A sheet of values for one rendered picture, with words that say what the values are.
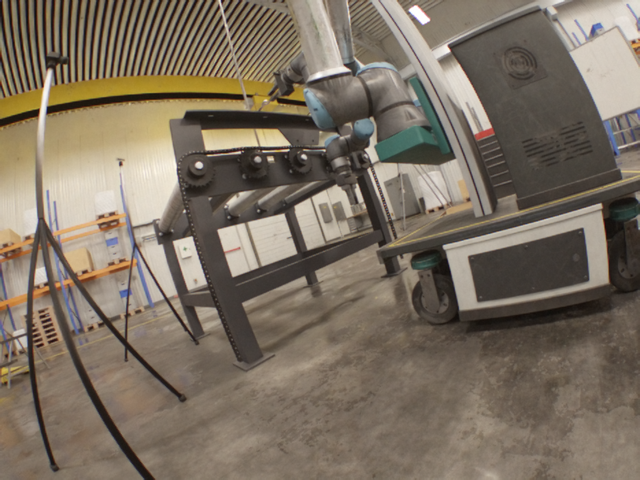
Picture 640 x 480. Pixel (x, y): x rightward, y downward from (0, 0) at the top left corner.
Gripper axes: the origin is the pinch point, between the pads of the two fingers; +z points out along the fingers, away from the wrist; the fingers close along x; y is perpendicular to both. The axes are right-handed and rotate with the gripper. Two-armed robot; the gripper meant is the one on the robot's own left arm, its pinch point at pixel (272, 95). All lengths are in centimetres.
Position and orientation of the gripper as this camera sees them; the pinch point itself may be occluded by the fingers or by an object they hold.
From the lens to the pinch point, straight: 139.5
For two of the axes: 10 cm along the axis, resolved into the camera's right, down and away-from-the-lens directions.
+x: 3.2, 9.5, 0.1
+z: -6.4, 2.1, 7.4
